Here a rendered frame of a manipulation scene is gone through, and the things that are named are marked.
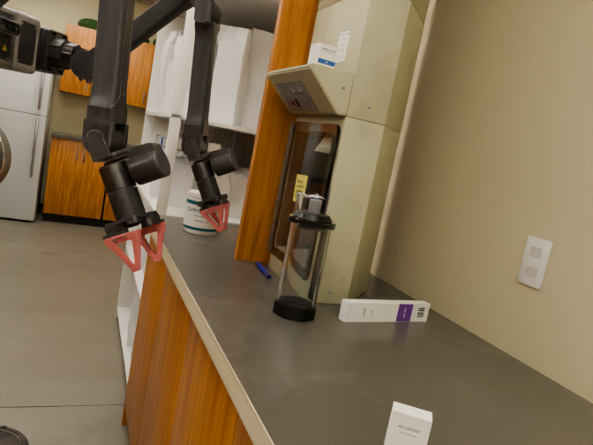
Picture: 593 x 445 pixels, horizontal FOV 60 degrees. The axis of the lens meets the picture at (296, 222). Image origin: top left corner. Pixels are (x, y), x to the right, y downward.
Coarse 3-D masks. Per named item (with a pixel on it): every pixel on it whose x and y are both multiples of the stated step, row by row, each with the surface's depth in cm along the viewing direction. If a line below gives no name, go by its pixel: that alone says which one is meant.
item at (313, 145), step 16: (304, 128) 142; (320, 128) 132; (336, 128) 124; (304, 144) 140; (320, 144) 131; (336, 144) 124; (288, 160) 151; (304, 160) 139; (320, 160) 130; (288, 176) 149; (320, 176) 129; (288, 192) 147; (320, 192) 127; (288, 208) 146; (304, 208) 135; (288, 224) 144
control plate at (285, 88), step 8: (280, 88) 143; (288, 88) 138; (296, 88) 132; (304, 88) 128; (288, 96) 142; (296, 96) 136; (304, 96) 131; (288, 104) 146; (296, 104) 140; (304, 104) 135; (312, 104) 130
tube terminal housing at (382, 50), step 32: (352, 0) 127; (384, 0) 120; (320, 32) 143; (352, 32) 125; (384, 32) 122; (416, 32) 134; (352, 64) 123; (384, 64) 123; (352, 96) 122; (384, 96) 125; (352, 128) 124; (384, 128) 127; (352, 160) 125; (384, 160) 135; (352, 192) 127; (384, 192) 144; (352, 224) 129; (352, 256) 131; (320, 288) 130; (352, 288) 136
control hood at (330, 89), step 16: (304, 64) 121; (272, 80) 145; (288, 80) 134; (304, 80) 125; (320, 80) 118; (336, 80) 120; (352, 80) 122; (320, 96) 123; (336, 96) 120; (304, 112) 139; (320, 112) 129; (336, 112) 122
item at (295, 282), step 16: (320, 224) 110; (288, 240) 114; (304, 240) 111; (320, 240) 112; (288, 256) 113; (304, 256) 111; (320, 256) 113; (288, 272) 113; (304, 272) 112; (320, 272) 114; (288, 288) 113; (304, 288) 112; (288, 304) 113; (304, 304) 113
